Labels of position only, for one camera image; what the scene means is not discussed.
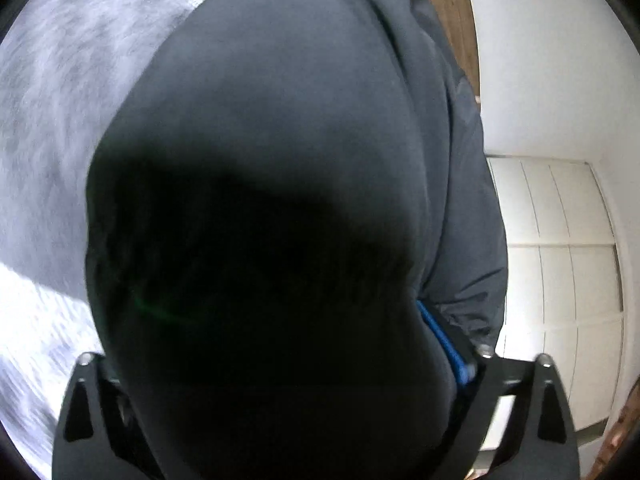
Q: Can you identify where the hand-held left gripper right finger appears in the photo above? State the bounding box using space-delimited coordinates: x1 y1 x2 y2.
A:
415 300 582 480

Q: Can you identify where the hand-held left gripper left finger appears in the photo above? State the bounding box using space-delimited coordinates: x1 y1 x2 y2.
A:
51 352 152 480

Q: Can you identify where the black puffer jacket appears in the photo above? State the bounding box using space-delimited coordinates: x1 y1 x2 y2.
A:
85 0 510 480

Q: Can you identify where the white wardrobe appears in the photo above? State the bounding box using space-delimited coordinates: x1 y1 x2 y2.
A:
470 156 626 471

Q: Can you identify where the wooden headboard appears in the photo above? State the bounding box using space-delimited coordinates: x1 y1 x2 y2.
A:
402 0 482 108

